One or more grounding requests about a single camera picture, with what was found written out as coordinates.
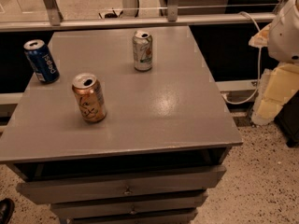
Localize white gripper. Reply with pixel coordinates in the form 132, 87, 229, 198
249, 0, 299, 125

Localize orange soda can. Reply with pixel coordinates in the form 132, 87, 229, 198
72, 73, 107, 123

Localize white green soda can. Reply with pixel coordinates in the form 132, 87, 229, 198
132, 30, 152, 71

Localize blue Pepsi can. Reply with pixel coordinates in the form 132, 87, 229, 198
23, 39, 60, 83

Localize grey drawer cabinet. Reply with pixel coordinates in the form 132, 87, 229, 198
0, 25, 244, 224

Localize middle grey drawer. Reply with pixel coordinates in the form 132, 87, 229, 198
50, 190, 207, 218

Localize grey drawer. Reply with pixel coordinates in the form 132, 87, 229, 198
17, 165, 226, 204
50, 190, 207, 218
70, 208, 197, 224

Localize bottom grey drawer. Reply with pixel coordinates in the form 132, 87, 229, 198
70, 208, 197, 224

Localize top grey drawer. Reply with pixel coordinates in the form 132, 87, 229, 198
17, 165, 226, 204

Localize black shoe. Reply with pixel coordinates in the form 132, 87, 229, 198
0, 198, 15, 224

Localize white cable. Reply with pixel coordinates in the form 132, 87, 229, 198
222, 11, 263, 105

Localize grey metal railing frame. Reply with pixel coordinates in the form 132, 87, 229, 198
0, 0, 288, 32

